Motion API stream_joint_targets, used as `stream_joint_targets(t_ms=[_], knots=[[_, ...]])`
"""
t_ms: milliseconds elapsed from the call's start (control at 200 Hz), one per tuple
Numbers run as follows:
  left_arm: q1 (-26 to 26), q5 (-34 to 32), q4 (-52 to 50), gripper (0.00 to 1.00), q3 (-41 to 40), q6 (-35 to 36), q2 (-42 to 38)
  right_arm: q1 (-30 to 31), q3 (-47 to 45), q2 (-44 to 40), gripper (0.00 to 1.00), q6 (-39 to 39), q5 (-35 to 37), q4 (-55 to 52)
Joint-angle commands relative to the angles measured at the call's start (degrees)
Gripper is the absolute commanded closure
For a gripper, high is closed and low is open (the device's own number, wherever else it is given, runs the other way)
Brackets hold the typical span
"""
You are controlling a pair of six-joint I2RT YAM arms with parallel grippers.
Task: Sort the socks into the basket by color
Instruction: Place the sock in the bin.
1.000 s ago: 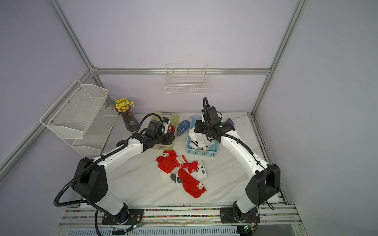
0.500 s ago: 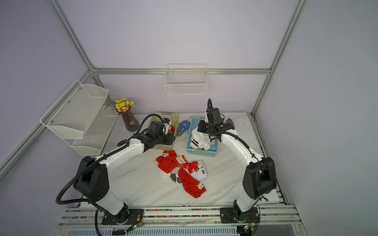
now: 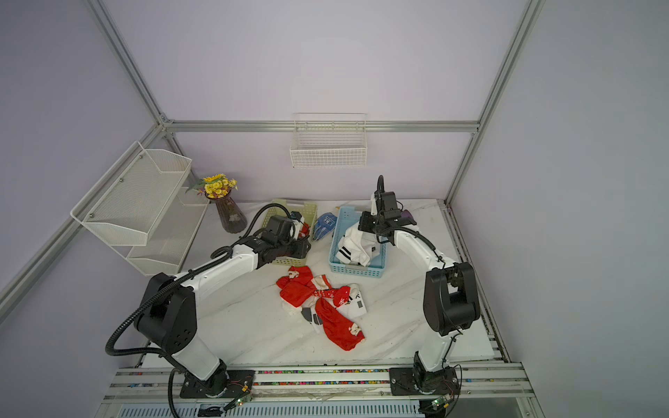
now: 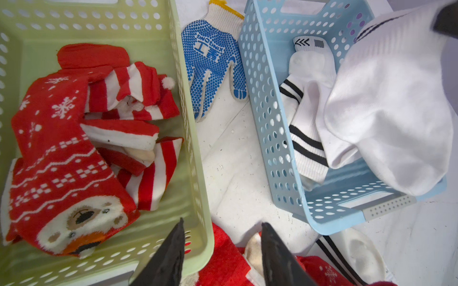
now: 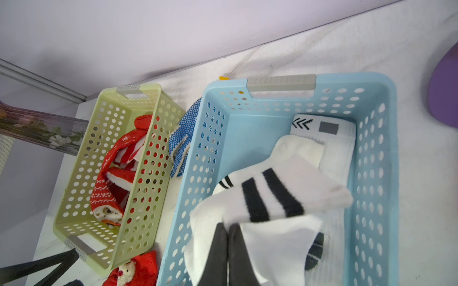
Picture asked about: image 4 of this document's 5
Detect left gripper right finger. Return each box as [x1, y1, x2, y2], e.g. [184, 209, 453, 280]
[261, 222, 317, 286]

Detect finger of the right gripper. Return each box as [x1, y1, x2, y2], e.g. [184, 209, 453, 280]
[432, 1, 458, 39]

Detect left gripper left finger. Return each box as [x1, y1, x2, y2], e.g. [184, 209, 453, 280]
[130, 218, 185, 286]

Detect white sock black stripes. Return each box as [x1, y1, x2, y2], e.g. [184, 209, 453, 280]
[324, 1, 453, 196]

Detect red bear snowflake sock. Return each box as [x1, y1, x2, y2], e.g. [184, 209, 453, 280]
[1, 74, 140, 257]

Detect white sock black bands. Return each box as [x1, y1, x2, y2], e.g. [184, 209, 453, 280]
[279, 51, 336, 123]

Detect red white striped santa sock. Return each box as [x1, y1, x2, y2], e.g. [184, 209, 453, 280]
[85, 62, 180, 121]

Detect white sock red trim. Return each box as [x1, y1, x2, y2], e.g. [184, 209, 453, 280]
[289, 81, 361, 184]

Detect white grey sport sock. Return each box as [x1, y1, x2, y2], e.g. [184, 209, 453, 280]
[292, 35, 332, 54]
[306, 228, 397, 286]

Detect blue plastic basket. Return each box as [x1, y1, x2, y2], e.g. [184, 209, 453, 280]
[239, 1, 447, 235]

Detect green plastic basket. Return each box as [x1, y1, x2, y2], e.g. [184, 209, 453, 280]
[1, 1, 214, 286]

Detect blue dotted work glove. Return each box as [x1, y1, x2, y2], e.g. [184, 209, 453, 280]
[181, 1, 248, 122]

